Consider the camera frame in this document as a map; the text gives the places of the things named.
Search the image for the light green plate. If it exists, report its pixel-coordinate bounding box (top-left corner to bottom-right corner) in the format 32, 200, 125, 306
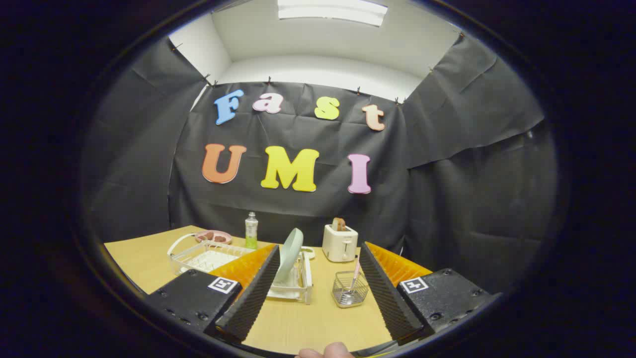
272, 228, 305, 285

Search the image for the pink plate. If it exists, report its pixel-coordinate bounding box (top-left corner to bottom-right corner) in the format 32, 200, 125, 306
195, 230, 233, 245

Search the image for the white toaster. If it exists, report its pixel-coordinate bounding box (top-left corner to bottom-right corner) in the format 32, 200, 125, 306
322, 224, 359, 263

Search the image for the ceiling light panel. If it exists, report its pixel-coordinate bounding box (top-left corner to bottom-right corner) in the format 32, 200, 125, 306
277, 0, 389, 27

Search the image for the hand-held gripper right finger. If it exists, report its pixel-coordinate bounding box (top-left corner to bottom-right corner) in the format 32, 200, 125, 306
358, 242, 501, 346

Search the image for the metal wire basket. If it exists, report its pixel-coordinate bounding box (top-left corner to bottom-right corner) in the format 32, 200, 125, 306
331, 271, 369, 309

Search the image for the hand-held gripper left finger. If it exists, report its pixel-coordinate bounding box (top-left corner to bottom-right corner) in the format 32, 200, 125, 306
146, 244, 281, 344

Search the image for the clear bottle with green liquid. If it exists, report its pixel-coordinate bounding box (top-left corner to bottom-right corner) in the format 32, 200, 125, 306
244, 212, 259, 250

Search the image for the spoon with red checkered handle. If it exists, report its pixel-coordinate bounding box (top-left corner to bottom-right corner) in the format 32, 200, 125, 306
342, 256, 361, 304

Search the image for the white wire dish rack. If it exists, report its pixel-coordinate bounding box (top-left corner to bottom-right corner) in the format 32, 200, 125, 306
167, 233, 316, 305

